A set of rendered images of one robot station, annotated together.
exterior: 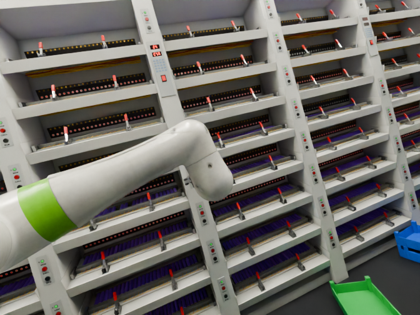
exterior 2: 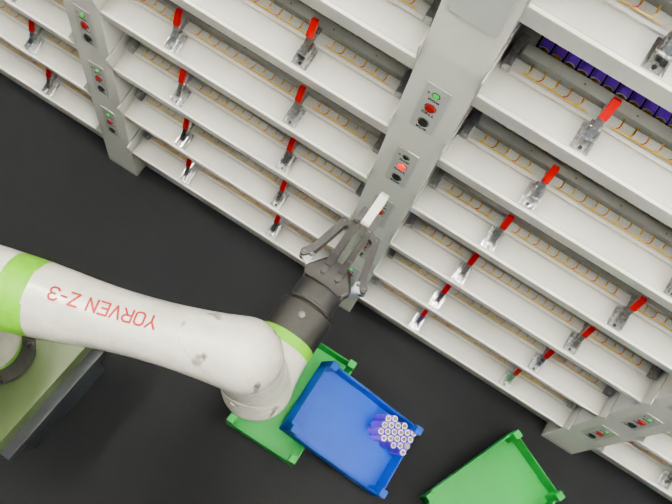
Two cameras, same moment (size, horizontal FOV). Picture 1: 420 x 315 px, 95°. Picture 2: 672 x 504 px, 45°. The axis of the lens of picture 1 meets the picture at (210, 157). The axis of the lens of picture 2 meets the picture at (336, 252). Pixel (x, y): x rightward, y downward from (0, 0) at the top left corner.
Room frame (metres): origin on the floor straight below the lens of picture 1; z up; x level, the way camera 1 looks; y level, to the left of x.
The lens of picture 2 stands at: (0.35, -0.11, 2.09)
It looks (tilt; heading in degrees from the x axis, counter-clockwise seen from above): 69 degrees down; 25
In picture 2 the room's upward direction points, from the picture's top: 22 degrees clockwise
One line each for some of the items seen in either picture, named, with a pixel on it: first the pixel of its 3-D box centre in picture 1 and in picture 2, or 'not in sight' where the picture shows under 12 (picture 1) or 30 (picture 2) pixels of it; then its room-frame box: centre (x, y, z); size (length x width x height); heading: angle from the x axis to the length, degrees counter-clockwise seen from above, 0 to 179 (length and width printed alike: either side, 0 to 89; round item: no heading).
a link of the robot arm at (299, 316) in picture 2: not in sight; (298, 324); (0.65, 0.04, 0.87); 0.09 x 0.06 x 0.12; 103
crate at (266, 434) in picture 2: not in sight; (292, 393); (0.71, 0.01, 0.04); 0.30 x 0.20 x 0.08; 14
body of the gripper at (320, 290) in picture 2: not in sight; (323, 286); (0.72, 0.05, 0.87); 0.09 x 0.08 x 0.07; 13
